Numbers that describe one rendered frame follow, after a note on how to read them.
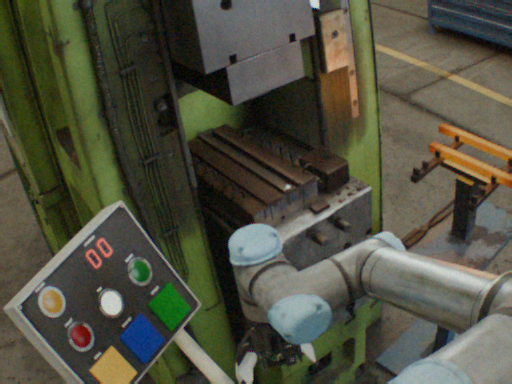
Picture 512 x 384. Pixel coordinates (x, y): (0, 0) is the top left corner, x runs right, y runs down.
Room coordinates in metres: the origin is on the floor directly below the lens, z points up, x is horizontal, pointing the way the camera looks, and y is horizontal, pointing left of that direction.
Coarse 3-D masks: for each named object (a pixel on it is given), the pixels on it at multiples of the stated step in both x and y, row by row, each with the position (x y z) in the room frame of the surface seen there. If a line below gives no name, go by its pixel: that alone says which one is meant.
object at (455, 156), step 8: (432, 144) 1.34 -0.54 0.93; (440, 144) 1.34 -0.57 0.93; (448, 152) 1.29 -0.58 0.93; (456, 152) 1.28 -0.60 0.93; (456, 160) 1.26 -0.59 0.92; (464, 160) 1.23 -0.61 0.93; (472, 160) 1.23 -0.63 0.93; (472, 168) 1.21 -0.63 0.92; (480, 168) 1.18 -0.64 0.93; (488, 168) 1.17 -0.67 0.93; (488, 176) 1.16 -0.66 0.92; (496, 176) 1.14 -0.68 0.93; (504, 176) 1.12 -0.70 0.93; (504, 184) 1.11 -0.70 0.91
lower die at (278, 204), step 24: (192, 144) 1.47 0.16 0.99; (216, 144) 1.42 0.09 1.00; (240, 144) 1.41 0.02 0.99; (216, 168) 1.31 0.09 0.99; (240, 168) 1.29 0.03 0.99; (288, 168) 1.25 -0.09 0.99; (216, 192) 1.23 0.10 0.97; (264, 192) 1.16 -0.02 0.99; (312, 192) 1.19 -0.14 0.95; (240, 216) 1.15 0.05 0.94; (264, 216) 1.11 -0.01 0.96; (288, 216) 1.14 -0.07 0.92
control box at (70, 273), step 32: (96, 224) 0.85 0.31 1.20; (128, 224) 0.89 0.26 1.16; (64, 256) 0.77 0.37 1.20; (96, 256) 0.80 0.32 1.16; (128, 256) 0.84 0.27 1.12; (160, 256) 0.87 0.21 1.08; (32, 288) 0.69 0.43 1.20; (64, 288) 0.72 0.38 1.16; (96, 288) 0.75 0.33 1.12; (128, 288) 0.79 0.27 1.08; (160, 288) 0.82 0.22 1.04; (32, 320) 0.64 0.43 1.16; (64, 320) 0.67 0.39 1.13; (96, 320) 0.70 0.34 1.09; (128, 320) 0.73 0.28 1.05; (64, 352) 0.62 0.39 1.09; (96, 352) 0.65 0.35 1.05; (128, 352) 0.68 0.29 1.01; (160, 352) 0.71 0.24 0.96
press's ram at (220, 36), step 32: (160, 0) 1.20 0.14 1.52; (192, 0) 1.07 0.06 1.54; (224, 0) 1.11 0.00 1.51; (256, 0) 1.14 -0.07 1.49; (288, 0) 1.19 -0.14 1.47; (192, 32) 1.09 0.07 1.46; (224, 32) 1.10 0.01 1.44; (256, 32) 1.14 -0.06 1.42; (288, 32) 1.18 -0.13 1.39; (192, 64) 1.11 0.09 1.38; (224, 64) 1.09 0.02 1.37
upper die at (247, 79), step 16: (288, 48) 1.18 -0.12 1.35; (176, 64) 1.30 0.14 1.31; (240, 64) 1.11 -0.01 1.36; (256, 64) 1.13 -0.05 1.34; (272, 64) 1.15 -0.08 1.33; (288, 64) 1.17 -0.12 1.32; (192, 80) 1.24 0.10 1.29; (208, 80) 1.17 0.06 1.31; (224, 80) 1.11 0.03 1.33; (240, 80) 1.11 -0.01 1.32; (256, 80) 1.13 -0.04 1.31; (272, 80) 1.15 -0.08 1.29; (288, 80) 1.17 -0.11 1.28; (224, 96) 1.12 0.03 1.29; (240, 96) 1.11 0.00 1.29; (256, 96) 1.12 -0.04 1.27
